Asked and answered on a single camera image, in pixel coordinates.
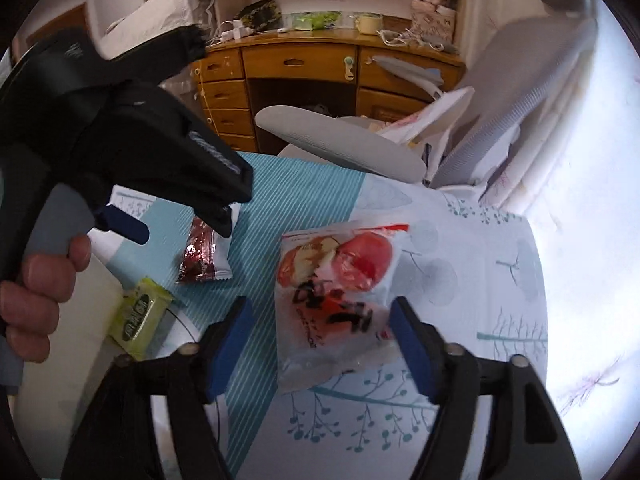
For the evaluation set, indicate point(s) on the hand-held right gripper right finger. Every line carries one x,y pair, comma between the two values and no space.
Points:
415,350

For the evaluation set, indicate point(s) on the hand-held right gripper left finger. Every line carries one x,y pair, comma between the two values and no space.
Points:
230,345

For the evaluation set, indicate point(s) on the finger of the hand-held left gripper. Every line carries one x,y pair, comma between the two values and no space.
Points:
125,225
217,220

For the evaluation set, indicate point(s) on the leaf print curtain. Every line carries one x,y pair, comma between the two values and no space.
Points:
575,210

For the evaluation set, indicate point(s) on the green packets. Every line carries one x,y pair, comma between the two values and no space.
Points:
310,19

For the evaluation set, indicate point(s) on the white drawer lock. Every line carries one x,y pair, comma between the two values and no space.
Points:
348,67

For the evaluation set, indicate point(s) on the green snack packet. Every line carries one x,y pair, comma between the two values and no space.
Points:
140,317

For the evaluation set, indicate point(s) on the dark patterned bag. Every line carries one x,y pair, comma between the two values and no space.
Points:
257,15

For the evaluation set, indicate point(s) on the apple print snack packet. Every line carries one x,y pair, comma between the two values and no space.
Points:
335,305

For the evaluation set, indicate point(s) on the white power strip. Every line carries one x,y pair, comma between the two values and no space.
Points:
235,31

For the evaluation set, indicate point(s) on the wooden desk with hutch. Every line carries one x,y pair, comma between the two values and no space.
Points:
300,60

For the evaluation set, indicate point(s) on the pink printed box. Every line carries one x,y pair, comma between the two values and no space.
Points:
437,24

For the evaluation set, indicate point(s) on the trash bin with bag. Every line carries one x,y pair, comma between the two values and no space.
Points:
320,108

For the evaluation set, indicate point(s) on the white plastic bag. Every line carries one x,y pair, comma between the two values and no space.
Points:
430,120

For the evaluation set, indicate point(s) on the cream mug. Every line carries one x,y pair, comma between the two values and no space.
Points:
367,22

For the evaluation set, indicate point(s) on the person's left hand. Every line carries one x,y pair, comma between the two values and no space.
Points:
40,290

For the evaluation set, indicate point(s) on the dark red snack packet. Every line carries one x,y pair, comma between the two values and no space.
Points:
202,255

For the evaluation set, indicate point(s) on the grey office chair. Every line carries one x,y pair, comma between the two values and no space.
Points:
340,140

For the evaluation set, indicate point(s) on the lace piano cover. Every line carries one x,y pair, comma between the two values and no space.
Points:
150,15

